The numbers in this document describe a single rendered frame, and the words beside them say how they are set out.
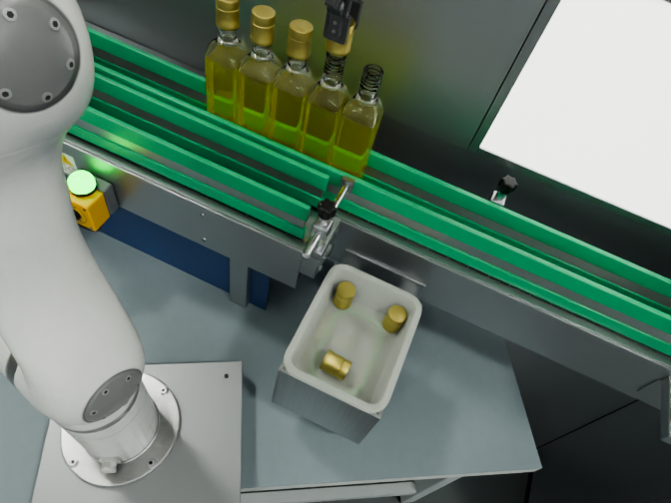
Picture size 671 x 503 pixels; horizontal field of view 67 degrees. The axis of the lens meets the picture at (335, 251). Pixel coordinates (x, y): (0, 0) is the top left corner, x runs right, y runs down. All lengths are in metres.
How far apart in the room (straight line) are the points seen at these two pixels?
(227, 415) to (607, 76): 0.81
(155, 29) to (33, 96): 0.87
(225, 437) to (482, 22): 0.78
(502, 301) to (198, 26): 0.76
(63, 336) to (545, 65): 0.71
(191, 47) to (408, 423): 0.87
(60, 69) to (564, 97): 0.71
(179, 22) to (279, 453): 0.84
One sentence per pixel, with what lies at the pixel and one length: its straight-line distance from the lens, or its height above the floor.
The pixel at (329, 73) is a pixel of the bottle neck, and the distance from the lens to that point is 0.77.
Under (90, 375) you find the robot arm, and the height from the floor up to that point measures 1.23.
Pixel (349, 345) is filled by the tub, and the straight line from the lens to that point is 0.89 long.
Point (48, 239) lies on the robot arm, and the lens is 0.47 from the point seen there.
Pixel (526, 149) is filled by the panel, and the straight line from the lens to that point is 0.92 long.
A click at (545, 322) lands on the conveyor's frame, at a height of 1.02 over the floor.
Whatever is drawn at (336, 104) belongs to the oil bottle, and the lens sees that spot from 0.78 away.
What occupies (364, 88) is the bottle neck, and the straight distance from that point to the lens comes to 0.76.
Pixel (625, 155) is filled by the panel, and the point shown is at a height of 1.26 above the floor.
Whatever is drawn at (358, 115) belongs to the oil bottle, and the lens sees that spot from 0.77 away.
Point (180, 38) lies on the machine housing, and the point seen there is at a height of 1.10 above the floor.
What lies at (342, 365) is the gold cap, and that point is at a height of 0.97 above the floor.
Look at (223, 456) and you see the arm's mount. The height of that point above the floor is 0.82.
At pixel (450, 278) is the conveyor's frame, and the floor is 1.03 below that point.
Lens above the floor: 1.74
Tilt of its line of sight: 54 degrees down
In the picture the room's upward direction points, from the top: 17 degrees clockwise
